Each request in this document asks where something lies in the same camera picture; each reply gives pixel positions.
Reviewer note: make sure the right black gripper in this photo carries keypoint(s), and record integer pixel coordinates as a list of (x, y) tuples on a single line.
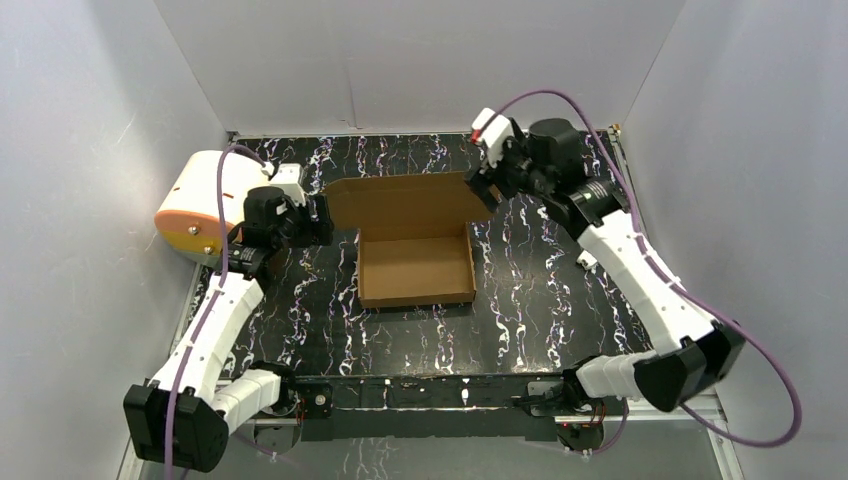
[(479, 184)]

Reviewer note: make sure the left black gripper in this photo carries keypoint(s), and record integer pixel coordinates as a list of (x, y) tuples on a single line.
[(315, 220)]

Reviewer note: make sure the brown cardboard box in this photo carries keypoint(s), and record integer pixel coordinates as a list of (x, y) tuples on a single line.
[(414, 240)]

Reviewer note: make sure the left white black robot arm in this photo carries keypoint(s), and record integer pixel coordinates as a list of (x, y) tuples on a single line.
[(180, 417)]

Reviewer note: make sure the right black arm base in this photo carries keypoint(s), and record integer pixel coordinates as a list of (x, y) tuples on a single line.
[(579, 419)]

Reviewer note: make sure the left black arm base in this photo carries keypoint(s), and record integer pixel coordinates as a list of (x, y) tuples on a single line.
[(298, 400)]

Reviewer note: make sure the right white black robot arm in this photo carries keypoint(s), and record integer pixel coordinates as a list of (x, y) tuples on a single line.
[(691, 349)]

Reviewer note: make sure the cream cylindrical drum device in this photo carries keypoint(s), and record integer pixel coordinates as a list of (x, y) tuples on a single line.
[(188, 218)]

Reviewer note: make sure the small white plastic clip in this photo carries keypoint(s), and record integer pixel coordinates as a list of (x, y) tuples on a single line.
[(586, 260)]

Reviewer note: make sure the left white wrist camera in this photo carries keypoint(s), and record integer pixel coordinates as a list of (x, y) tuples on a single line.
[(288, 179)]

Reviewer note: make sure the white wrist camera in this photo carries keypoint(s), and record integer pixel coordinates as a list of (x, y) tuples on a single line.
[(489, 133), (288, 179)]

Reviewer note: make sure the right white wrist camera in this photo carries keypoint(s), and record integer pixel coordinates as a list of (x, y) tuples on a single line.
[(489, 133)]

